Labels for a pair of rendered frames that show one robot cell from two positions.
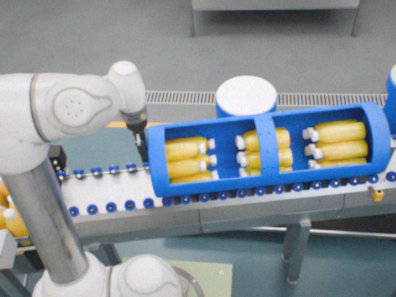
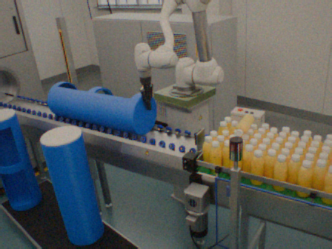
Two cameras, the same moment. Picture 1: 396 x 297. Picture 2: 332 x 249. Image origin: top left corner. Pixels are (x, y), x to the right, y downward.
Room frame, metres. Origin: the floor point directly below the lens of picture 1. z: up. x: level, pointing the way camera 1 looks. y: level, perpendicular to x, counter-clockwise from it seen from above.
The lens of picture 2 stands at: (2.65, 1.46, 1.98)
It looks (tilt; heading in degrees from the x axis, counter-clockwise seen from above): 26 degrees down; 215
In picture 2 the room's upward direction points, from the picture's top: 5 degrees counter-clockwise
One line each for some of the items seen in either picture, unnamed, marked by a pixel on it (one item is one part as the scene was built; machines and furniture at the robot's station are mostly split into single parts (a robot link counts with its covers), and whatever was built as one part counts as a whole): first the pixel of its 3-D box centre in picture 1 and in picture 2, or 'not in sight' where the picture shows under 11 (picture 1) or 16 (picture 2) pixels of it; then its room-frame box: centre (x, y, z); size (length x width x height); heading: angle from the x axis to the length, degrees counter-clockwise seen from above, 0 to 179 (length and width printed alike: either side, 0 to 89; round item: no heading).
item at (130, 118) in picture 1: (133, 111); (144, 72); (1.06, 0.20, 1.39); 0.09 x 0.09 x 0.06
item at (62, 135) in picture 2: (245, 95); (61, 135); (1.48, -0.25, 1.03); 0.28 x 0.28 x 0.01
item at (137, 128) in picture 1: (137, 125); (146, 83); (1.06, 0.20, 1.32); 0.08 x 0.07 x 0.09; 0
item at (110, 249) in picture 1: (111, 250); (190, 224); (1.15, 0.53, 0.31); 0.06 x 0.06 x 0.63; 0
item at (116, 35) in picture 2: not in sight; (159, 70); (-0.87, -1.07, 0.72); 2.15 x 0.54 x 1.45; 80
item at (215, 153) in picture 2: not in sight; (216, 158); (1.23, 0.77, 0.99); 0.07 x 0.07 x 0.18
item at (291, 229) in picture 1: (291, 230); (92, 187); (1.16, -0.46, 0.31); 0.06 x 0.06 x 0.63; 0
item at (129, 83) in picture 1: (123, 86); (144, 55); (1.06, 0.21, 1.50); 0.13 x 0.11 x 0.16; 90
